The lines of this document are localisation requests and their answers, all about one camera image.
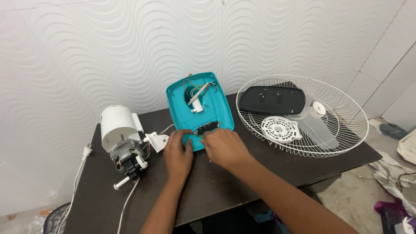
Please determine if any person's right hand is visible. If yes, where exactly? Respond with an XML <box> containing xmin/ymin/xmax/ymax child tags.
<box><xmin>200</xmin><ymin>127</ymin><xmax>257</xmax><ymax>172</ymax></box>

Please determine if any white pivot bracket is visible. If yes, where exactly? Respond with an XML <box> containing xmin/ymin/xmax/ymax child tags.
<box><xmin>143</xmin><ymin>131</ymin><xmax>170</xmax><ymax>153</ymax></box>

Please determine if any grey green cloth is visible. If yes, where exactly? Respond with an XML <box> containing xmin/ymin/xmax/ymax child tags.
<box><xmin>379</xmin><ymin>122</ymin><xmax>409</xmax><ymax>140</ymax></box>

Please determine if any white bag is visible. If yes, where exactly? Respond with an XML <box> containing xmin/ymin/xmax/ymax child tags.
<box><xmin>397</xmin><ymin>128</ymin><xmax>416</xmax><ymax>165</ymax></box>

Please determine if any purple bag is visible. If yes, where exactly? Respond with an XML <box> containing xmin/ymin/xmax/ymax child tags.
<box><xmin>373</xmin><ymin>199</ymin><xmax>416</xmax><ymax>234</ymax></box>

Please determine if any person's left hand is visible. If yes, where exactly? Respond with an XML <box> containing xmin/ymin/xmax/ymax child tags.
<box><xmin>163</xmin><ymin>129</ymin><xmax>195</xmax><ymax>183</ymax></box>

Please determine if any white round blade nut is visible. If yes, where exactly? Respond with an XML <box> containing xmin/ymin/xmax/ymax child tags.
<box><xmin>312</xmin><ymin>101</ymin><xmax>326</xmax><ymax>116</ymax></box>

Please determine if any black fan guard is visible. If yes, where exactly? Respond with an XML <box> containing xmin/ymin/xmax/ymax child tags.
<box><xmin>42</xmin><ymin>202</ymin><xmax>71</xmax><ymax>234</ymax></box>

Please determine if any white crumpled cloth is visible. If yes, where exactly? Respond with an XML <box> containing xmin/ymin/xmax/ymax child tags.
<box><xmin>368</xmin><ymin>119</ymin><xmax>416</xmax><ymax>216</ymax></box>

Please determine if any grey fan motor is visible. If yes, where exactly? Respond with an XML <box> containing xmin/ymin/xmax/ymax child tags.
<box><xmin>109</xmin><ymin>137</ymin><xmax>149</xmax><ymax>191</ymax></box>

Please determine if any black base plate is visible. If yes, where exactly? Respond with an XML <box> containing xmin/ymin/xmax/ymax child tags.
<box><xmin>239</xmin><ymin>86</ymin><xmax>306</xmax><ymax>115</ymax></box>

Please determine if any white sheathed cable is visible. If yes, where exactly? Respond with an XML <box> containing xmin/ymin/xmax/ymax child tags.
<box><xmin>159</xmin><ymin>123</ymin><xmax>176</xmax><ymax>136</ymax></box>

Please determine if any blue plastic bag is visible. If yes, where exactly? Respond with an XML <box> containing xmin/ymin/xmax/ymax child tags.
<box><xmin>253</xmin><ymin>209</ymin><xmax>290</xmax><ymax>234</ymax></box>

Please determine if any white round vented plate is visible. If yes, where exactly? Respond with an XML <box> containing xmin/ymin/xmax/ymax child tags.
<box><xmin>261</xmin><ymin>116</ymin><xmax>303</xmax><ymax>144</ymax></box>

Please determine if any white power cord with plug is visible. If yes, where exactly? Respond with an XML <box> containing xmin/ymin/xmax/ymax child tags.
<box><xmin>53</xmin><ymin>144</ymin><xmax>141</xmax><ymax>234</ymax></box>

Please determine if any black switch block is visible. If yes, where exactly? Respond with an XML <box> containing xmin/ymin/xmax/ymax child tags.
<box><xmin>195</xmin><ymin>120</ymin><xmax>222</xmax><ymax>136</ymax></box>

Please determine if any white plastic neck tube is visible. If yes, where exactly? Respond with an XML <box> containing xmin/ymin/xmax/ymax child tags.
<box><xmin>187</xmin><ymin>83</ymin><xmax>210</xmax><ymax>114</ymax></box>

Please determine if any white motor housing cover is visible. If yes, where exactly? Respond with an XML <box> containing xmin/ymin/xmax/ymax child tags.
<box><xmin>100</xmin><ymin>105</ymin><xmax>144</xmax><ymax>153</ymax></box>

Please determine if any translucent fan blade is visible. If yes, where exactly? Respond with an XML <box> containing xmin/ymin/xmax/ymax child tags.
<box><xmin>289</xmin><ymin>97</ymin><xmax>340</xmax><ymax>150</ymax></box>

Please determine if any bundle of coloured wires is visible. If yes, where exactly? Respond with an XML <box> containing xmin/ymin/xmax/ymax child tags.
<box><xmin>183</xmin><ymin>74</ymin><xmax>218</xmax><ymax>98</ymax></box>

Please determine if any white wire fan guard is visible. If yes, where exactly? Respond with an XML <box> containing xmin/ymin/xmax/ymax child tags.
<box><xmin>236</xmin><ymin>74</ymin><xmax>370</xmax><ymax>158</ymax></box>

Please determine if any teal fan base cover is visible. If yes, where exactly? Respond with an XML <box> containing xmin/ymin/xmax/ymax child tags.
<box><xmin>166</xmin><ymin>72</ymin><xmax>235</xmax><ymax>152</ymax></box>

